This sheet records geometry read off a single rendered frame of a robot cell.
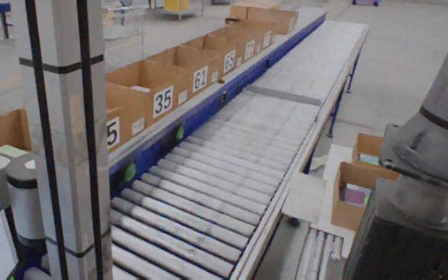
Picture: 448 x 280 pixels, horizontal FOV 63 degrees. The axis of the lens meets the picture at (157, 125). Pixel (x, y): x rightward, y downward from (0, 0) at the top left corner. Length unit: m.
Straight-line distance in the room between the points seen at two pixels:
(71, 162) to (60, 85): 0.05
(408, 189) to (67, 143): 0.80
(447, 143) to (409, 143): 0.06
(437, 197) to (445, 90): 0.22
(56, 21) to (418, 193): 0.83
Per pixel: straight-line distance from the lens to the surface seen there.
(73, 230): 0.28
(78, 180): 0.25
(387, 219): 0.92
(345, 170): 1.59
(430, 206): 0.94
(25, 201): 0.30
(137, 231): 1.23
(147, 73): 1.92
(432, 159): 0.85
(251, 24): 3.29
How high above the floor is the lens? 1.57
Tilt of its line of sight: 26 degrees down
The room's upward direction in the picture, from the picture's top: 2 degrees clockwise
